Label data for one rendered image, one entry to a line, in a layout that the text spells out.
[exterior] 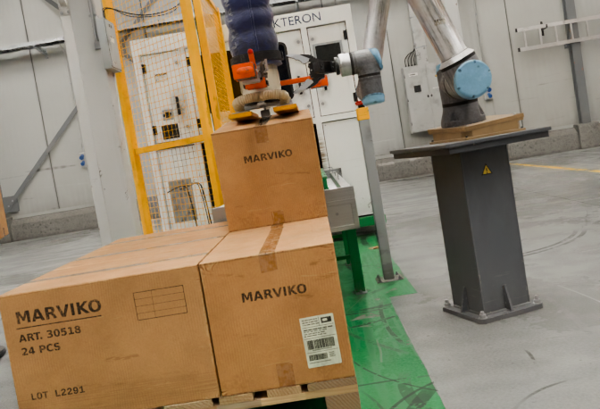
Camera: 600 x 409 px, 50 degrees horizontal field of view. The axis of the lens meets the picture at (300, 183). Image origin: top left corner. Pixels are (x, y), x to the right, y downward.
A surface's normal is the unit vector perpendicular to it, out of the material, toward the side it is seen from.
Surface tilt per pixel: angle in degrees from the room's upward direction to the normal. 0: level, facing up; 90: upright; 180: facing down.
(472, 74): 99
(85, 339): 90
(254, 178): 97
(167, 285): 90
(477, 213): 90
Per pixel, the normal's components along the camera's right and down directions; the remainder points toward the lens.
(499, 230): 0.32, 0.00
